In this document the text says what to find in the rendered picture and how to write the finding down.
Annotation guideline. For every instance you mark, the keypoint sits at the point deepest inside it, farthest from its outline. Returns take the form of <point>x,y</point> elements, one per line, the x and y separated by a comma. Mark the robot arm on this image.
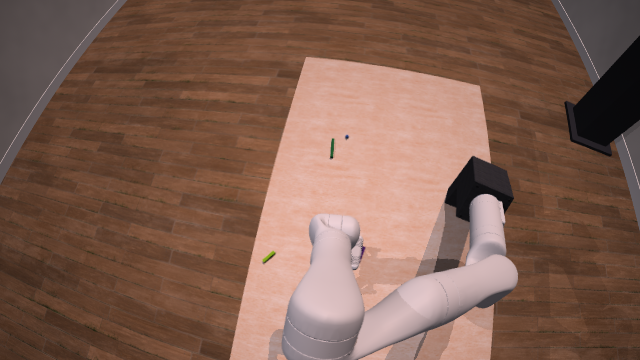
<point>324,319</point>

